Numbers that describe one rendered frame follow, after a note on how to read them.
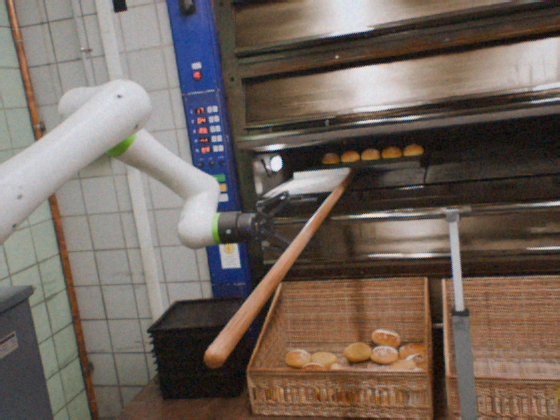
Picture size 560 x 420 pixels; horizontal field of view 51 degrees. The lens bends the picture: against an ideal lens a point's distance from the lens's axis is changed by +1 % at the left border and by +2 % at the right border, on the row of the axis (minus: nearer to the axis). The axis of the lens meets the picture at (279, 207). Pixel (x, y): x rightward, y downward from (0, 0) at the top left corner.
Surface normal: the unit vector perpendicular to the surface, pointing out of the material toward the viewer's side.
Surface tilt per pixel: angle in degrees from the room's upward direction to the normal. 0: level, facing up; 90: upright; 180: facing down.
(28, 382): 90
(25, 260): 90
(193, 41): 90
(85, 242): 90
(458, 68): 70
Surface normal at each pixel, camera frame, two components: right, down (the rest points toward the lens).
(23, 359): 0.97, -0.08
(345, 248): -0.29, -0.14
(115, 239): -0.27, 0.21
